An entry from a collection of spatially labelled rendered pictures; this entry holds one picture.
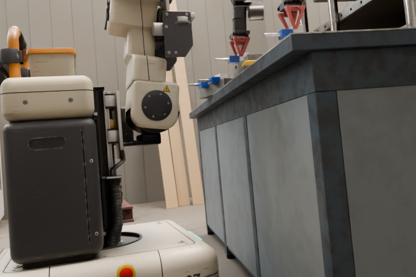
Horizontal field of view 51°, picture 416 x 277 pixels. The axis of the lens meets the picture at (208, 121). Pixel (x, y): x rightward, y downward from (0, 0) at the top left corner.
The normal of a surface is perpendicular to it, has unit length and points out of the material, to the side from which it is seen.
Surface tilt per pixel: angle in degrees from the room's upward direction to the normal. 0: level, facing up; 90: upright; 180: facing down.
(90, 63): 90
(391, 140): 90
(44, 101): 90
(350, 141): 90
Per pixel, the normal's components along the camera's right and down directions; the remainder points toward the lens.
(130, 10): 0.29, -0.08
